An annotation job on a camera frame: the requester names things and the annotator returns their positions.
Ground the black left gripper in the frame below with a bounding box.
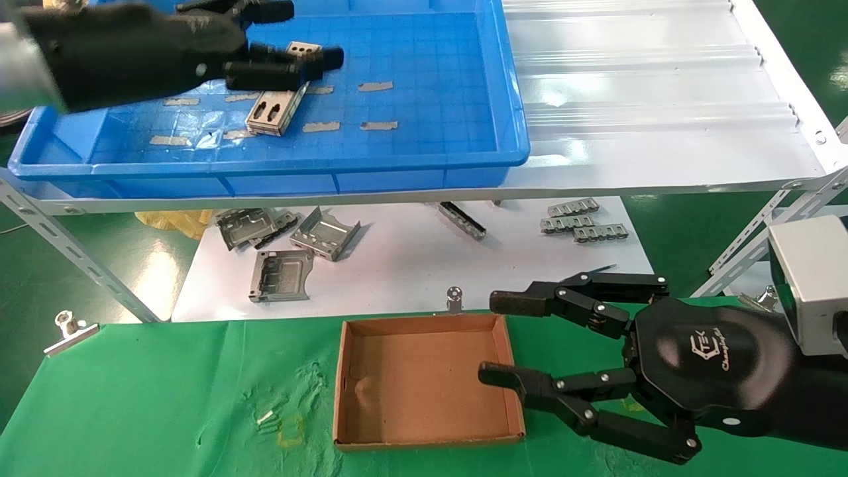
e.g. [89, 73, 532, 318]
[20, 0, 345, 112]

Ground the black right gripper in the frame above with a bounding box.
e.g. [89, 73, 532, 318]
[478, 272, 796, 464]

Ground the brown cardboard box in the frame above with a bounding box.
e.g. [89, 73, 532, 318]
[333, 313, 526, 452]

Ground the blue plastic tray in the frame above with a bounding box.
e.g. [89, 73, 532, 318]
[8, 0, 531, 199]

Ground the small notched metal strip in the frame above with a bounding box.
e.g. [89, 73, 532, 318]
[574, 225, 630, 243]
[547, 199, 600, 217]
[541, 215, 594, 234]

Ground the long narrow metal strip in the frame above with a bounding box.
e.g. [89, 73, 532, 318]
[437, 202, 488, 240]

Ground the white paper sheet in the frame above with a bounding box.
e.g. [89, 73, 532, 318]
[171, 197, 653, 323]

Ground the dark stamped metal part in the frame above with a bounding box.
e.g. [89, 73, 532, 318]
[255, 212, 299, 250]

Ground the yellow plastic bag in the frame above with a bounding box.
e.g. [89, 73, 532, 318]
[134, 210, 214, 240]

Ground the perforated steel angle brace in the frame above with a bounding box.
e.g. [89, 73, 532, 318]
[0, 169, 163, 323]
[689, 166, 848, 299]

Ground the square stamped metal plate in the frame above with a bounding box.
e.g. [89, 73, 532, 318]
[249, 250, 315, 303]

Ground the white metal shelf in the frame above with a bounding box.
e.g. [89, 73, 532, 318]
[0, 0, 848, 216]

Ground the green table cloth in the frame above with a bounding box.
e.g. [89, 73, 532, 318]
[0, 298, 848, 477]

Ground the flat stamped metal bracket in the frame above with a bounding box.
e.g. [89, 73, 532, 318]
[217, 209, 279, 251]

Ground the folded metal tray bracket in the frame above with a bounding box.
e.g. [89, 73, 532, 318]
[290, 207, 362, 261]

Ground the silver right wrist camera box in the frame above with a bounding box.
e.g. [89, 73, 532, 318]
[768, 215, 848, 358]

